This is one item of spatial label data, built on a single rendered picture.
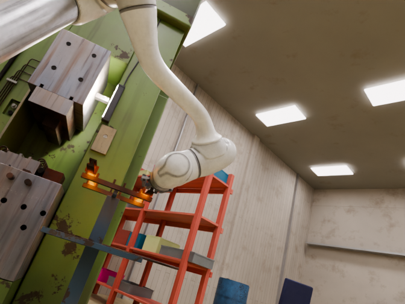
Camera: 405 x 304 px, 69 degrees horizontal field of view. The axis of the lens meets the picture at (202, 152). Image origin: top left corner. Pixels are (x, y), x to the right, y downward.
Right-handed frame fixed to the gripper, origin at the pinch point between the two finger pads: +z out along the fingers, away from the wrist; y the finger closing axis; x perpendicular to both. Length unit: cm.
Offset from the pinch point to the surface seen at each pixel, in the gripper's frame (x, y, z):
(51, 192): -10, -39, 34
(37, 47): 69, -86, 54
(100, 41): 92, -57, 54
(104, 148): 25, -27, 52
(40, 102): 32, -65, 40
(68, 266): -39, -19, 54
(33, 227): -27, -39, 34
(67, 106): 36, -53, 40
